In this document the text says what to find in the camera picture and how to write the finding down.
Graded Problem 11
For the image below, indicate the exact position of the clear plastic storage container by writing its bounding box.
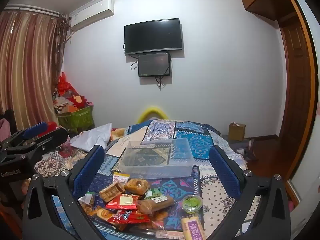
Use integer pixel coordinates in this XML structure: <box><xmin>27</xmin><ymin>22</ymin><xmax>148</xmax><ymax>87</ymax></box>
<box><xmin>117</xmin><ymin>137</ymin><xmax>194</xmax><ymax>179</ymax></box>

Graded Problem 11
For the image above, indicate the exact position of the yellow foam ring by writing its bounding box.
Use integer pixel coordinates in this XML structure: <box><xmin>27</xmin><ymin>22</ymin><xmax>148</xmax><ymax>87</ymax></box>
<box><xmin>137</xmin><ymin>105</ymin><xmax>169</xmax><ymax>124</ymax></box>

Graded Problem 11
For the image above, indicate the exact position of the red box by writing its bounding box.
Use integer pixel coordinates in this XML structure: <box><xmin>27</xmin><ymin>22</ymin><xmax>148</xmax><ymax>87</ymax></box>
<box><xmin>37</xmin><ymin>121</ymin><xmax>57</xmax><ymax>137</ymax></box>

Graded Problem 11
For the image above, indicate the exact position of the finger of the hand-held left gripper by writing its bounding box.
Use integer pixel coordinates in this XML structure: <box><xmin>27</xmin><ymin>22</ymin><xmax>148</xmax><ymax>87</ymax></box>
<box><xmin>0</xmin><ymin>122</ymin><xmax>49</xmax><ymax>152</ymax></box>
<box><xmin>5</xmin><ymin>127</ymin><xmax>69</xmax><ymax>161</ymax></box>

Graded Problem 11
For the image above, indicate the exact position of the puffed rice cake packet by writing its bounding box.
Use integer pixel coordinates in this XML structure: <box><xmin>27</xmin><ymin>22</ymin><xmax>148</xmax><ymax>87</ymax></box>
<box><xmin>99</xmin><ymin>182</ymin><xmax>126</xmax><ymax>204</ymax></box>

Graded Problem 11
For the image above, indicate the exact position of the golden brown pastry packet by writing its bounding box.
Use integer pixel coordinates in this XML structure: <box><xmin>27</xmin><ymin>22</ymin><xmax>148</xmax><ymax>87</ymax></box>
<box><xmin>123</xmin><ymin>178</ymin><xmax>151</xmax><ymax>196</ymax></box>

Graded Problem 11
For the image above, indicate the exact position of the wooden door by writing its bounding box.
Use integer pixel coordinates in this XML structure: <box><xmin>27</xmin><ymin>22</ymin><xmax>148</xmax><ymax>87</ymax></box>
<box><xmin>277</xmin><ymin>17</ymin><xmax>316</xmax><ymax>181</ymax></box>

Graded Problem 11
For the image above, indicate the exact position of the white air conditioner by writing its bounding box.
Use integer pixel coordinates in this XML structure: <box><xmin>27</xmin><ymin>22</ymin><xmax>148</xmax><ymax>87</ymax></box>
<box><xmin>70</xmin><ymin>0</ymin><xmax>115</xmax><ymax>32</ymax></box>

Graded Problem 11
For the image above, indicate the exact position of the dark clothes heap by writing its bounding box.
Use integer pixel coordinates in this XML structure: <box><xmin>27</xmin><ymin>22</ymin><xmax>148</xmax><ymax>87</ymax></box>
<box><xmin>229</xmin><ymin>139</ymin><xmax>256</xmax><ymax>161</ymax></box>

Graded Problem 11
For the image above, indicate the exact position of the red and blue snack packet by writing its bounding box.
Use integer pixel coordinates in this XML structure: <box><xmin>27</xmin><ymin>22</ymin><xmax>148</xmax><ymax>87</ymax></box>
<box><xmin>107</xmin><ymin>210</ymin><xmax>151</xmax><ymax>224</ymax></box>

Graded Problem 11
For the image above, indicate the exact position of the green storage basket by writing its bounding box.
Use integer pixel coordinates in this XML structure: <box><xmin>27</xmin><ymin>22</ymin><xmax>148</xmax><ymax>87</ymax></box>
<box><xmin>57</xmin><ymin>105</ymin><xmax>96</xmax><ymax>133</ymax></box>

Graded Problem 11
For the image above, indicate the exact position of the yellow and red snack packet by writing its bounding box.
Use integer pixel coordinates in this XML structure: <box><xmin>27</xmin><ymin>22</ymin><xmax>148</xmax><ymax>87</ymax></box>
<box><xmin>112</xmin><ymin>172</ymin><xmax>131</xmax><ymax>184</ymax></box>

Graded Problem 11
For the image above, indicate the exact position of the long brown cake packet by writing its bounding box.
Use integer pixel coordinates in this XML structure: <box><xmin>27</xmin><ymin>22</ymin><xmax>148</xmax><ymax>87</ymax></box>
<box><xmin>137</xmin><ymin>195</ymin><xmax>175</xmax><ymax>215</ymax></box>

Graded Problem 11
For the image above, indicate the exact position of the black monitor cable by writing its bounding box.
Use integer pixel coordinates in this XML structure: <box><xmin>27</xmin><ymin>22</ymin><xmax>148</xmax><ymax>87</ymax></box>
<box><xmin>154</xmin><ymin>74</ymin><xmax>166</xmax><ymax>91</ymax></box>

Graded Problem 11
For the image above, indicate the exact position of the black wall television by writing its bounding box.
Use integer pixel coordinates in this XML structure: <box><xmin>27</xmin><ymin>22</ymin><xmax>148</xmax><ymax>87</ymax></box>
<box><xmin>124</xmin><ymin>18</ymin><xmax>184</xmax><ymax>56</ymax></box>

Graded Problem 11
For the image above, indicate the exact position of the striped brown curtain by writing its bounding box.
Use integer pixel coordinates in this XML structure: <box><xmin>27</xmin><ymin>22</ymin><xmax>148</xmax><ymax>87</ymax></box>
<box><xmin>0</xmin><ymin>9</ymin><xmax>70</xmax><ymax>137</ymax></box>

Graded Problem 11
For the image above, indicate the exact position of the cardboard box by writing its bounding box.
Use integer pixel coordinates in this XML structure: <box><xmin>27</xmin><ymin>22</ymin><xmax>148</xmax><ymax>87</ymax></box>
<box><xmin>228</xmin><ymin>122</ymin><xmax>247</xmax><ymax>142</ymax></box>

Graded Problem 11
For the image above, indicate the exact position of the small black wall monitor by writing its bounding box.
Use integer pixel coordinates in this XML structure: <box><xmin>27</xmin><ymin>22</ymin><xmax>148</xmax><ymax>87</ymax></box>
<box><xmin>137</xmin><ymin>51</ymin><xmax>172</xmax><ymax>78</ymax></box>

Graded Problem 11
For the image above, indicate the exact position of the round biscuit packet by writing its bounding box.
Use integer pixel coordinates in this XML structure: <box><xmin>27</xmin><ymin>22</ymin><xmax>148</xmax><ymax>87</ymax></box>
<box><xmin>89</xmin><ymin>206</ymin><xmax>118</xmax><ymax>222</ymax></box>

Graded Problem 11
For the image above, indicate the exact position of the orange cookie packet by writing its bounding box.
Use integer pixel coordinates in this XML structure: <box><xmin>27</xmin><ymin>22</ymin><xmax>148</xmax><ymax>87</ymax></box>
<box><xmin>78</xmin><ymin>192</ymin><xmax>97</xmax><ymax>214</ymax></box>

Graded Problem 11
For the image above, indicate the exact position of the green pea snack packet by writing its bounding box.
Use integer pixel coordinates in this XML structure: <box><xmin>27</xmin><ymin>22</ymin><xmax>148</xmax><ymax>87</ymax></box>
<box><xmin>144</xmin><ymin>188</ymin><xmax>163</xmax><ymax>201</ymax></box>

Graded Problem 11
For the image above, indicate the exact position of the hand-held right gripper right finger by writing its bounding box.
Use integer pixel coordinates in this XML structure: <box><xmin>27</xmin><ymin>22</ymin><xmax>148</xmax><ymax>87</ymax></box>
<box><xmin>209</xmin><ymin>145</ymin><xmax>292</xmax><ymax>240</ymax></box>

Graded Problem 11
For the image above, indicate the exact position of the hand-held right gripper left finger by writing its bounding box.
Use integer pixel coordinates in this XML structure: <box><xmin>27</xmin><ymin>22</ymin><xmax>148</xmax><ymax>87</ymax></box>
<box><xmin>22</xmin><ymin>144</ymin><xmax>105</xmax><ymax>240</ymax></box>

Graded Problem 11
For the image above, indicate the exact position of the green jelly cup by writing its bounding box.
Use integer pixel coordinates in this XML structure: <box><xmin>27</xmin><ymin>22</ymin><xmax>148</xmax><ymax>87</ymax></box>
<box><xmin>181</xmin><ymin>194</ymin><xmax>204</xmax><ymax>215</ymax></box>

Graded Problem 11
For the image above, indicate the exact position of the orange crisp snack packet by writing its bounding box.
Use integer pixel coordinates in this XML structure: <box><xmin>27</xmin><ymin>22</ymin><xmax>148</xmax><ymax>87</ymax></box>
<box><xmin>147</xmin><ymin>210</ymin><xmax>171</xmax><ymax>231</ymax></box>

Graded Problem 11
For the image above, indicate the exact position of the purple label snack packet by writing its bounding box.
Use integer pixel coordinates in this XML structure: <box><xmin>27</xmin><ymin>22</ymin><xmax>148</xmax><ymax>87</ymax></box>
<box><xmin>180</xmin><ymin>216</ymin><xmax>207</xmax><ymax>240</ymax></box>

